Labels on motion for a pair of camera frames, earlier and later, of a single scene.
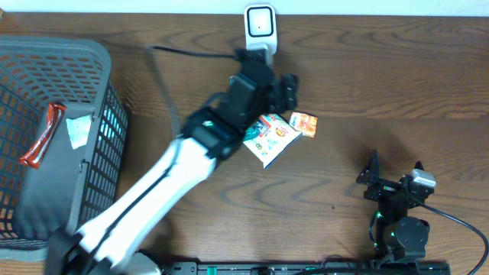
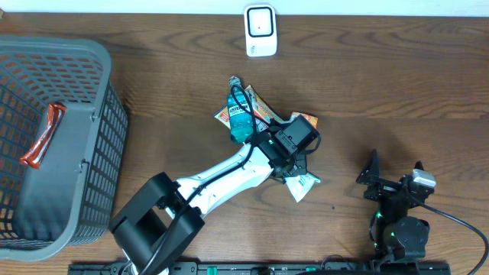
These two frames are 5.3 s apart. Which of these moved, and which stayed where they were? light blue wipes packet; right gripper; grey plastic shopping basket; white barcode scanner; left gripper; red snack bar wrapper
Moved: light blue wipes packet; left gripper
Stayed: white barcode scanner; right gripper; red snack bar wrapper; grey plastic shopping basket
